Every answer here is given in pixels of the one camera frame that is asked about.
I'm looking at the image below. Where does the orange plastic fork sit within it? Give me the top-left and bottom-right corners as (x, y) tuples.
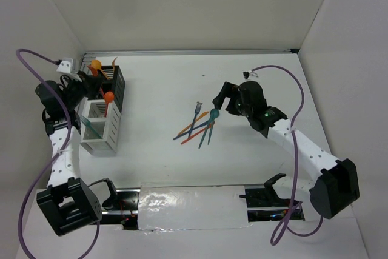
(87, 66), (99, 76)

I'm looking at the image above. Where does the orange plastic spoon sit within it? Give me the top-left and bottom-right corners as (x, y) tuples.
(104, 91), (115, 117)

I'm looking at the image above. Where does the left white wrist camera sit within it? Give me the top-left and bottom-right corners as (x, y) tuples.
(56, 58), (73, 75)

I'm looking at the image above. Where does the blue plastic fork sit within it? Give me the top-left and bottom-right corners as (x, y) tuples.
(188, 101), (202, 138)

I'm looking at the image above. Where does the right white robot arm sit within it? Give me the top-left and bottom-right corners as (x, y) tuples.
(213, 81), (360, 219)

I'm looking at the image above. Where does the yellow plastic spoon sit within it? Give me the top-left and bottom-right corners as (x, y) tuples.
(90, 59), (110, 80)

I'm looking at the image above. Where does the orange plastic knife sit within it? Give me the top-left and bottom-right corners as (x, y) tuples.
(180, 122), (214, 145)

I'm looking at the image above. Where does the aluminium rail at back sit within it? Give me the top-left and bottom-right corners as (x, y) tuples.
(84, 48), (300, 59)

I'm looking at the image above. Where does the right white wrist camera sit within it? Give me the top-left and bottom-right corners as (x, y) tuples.
(243, 71), (258, 79)

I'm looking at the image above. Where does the black slotted utensil container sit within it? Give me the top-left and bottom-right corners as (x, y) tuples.
(101, 66), (125, 113)

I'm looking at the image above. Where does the silver reflective tape sheet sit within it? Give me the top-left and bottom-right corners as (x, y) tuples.
(138, 186), (249, 231)

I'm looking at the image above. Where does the teal plastic spoon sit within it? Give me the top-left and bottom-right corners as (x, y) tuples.
(198, 109), (219, 149)

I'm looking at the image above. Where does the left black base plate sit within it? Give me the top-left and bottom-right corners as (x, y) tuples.
(100, 188), (140, 230)

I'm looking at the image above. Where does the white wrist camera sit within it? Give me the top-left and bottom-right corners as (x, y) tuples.
(243, 71), (258, 79)
(56, 58), (73, 75)

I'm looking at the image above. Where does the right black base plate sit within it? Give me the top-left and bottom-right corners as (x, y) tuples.
(239, 186), (290, 223)

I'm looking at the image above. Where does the white slotted utensil container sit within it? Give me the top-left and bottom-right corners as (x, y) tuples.
(81, 99), (121, 156)

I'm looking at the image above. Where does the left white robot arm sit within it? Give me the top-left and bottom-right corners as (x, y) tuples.
(35, 72), (120, 236)

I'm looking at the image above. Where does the yellow plastic knife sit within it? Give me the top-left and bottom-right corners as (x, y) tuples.
(178, 111), (209, 135)

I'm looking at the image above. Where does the teal plastic knife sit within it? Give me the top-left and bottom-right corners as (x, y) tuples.
(207, 120), (215, 145)

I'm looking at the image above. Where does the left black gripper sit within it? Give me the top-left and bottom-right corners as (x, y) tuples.
(64, 71), (105, 110)

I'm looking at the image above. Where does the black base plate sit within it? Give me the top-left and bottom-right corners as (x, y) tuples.
(239, 186), (290, 223)
(100, 188), (140, 230)

